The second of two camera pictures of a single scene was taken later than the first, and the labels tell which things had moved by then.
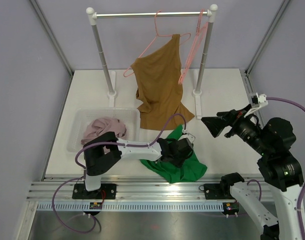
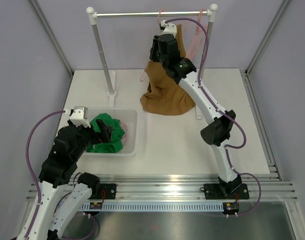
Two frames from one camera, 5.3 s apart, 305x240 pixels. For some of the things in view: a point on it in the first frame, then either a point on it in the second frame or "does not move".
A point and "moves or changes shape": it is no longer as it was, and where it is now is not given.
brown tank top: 160,85 moves or changes shape
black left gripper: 178,162 to 104,135
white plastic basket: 129,116 does not move
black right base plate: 218,191 does not move
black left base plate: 106,191 does not move
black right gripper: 233,117 to 152,50
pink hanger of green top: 200,31 does not move
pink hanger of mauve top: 199,21 does not move
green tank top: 191,169 to 117,135
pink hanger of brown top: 156,35 to 144,72
